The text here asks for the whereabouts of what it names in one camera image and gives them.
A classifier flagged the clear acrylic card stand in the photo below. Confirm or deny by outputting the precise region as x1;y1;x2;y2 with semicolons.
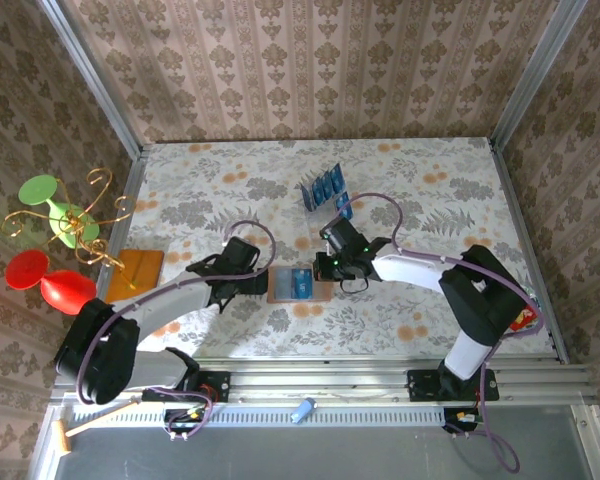
294;162;356;247

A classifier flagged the orange wooden base board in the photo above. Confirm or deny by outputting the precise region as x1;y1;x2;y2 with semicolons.
104;248;165;304

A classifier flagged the blue cylinder tube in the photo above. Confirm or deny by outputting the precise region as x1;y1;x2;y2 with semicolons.
289;397;319;426

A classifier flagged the grey metal panel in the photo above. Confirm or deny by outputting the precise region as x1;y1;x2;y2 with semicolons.
52;404;599;480

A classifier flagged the red plastic wine glass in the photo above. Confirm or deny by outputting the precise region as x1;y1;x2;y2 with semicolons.
4;249;97;316

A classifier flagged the red snack packet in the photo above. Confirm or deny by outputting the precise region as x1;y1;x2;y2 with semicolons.
510;306;539;332

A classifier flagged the green plastic wine glass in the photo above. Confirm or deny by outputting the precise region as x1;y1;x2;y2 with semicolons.
18;173;101;250

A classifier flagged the wooden mallet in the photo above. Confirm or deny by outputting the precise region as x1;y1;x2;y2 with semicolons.
52;397;142;456

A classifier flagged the aluminium mounting rail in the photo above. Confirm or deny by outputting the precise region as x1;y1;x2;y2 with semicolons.
49;355;599;407

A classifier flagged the aluminium side rail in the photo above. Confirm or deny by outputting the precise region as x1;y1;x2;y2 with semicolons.
487;138;571;366
99;144;149;281

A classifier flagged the white slotted cable duct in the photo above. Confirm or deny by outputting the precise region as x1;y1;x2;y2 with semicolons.
72;404;449;429

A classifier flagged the black connector bracket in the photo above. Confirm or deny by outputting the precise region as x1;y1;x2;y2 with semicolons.
162;407;215;444
442;407;487;436

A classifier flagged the gold wire hanger stand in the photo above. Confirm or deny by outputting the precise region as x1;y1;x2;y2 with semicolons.
0;167;139;291

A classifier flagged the aluminium frame post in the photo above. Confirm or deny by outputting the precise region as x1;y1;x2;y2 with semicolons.
488;0;581;151
35;0;146;160

